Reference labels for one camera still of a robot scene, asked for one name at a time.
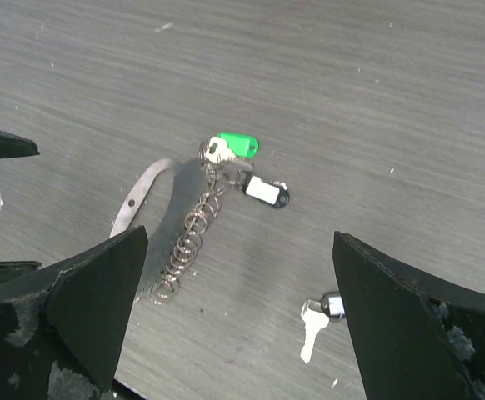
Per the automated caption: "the silver key with green tag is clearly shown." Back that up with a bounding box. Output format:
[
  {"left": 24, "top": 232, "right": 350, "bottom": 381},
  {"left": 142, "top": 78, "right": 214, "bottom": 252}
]
[{"left": 205, "top": 136, "right": 254, "bottom": 171}]

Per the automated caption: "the green key tag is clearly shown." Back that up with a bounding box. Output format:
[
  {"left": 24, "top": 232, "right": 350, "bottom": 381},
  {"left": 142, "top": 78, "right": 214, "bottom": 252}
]
[{"left": 217, "top": 132, "right": 259, "bottom": 158}]

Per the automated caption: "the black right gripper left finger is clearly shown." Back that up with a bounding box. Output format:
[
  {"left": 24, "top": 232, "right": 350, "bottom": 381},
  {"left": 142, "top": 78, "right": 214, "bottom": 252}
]
[{"left": 0, "top": 226, "right": 148, "bottom": 399}]

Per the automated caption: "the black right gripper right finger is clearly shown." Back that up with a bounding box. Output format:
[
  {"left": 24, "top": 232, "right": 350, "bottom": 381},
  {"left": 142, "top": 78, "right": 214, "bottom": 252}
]
[{"left": 332, "top": 232, "right": 485, "bottom": 400}]

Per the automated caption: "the loose silver key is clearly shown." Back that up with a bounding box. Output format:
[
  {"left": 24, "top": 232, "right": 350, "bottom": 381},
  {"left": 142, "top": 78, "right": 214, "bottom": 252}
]
[{"left": 300, "top": 299, "right": 330, "bottom": 363}]

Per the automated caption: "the black key tag on organizer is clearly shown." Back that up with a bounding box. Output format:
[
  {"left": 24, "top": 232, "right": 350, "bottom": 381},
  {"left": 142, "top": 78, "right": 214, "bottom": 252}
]
[{"left": 241, "top": 172, "right": 290, "bottom": 209}]

